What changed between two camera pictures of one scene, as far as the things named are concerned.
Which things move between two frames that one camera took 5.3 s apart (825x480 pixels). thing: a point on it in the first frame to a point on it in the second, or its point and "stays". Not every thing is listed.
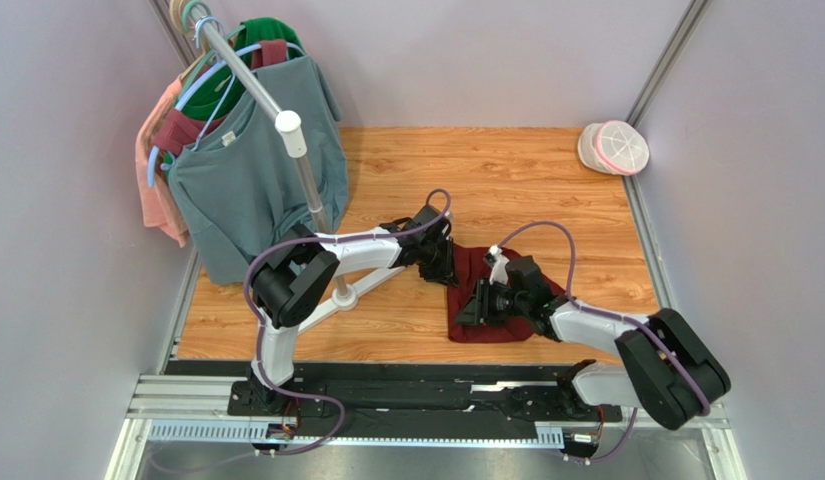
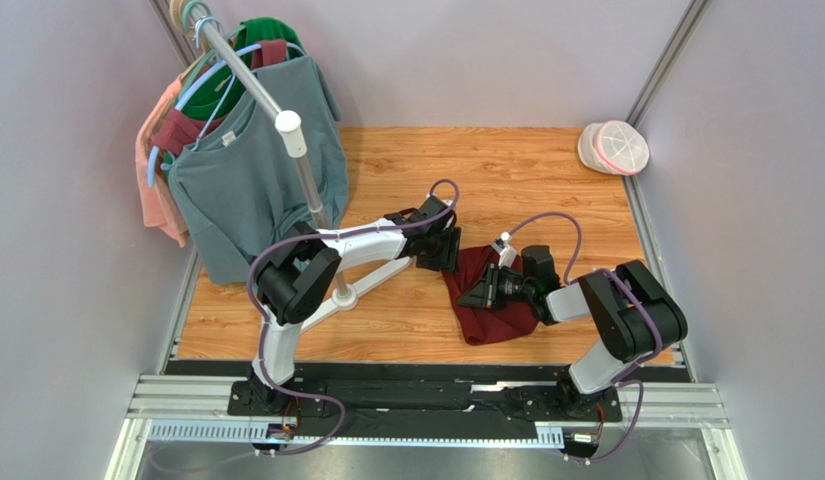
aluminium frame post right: [666, 62] stays
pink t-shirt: [157, 205] stays
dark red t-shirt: [178, 131] stays
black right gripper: [485, 302] to [491, 287]
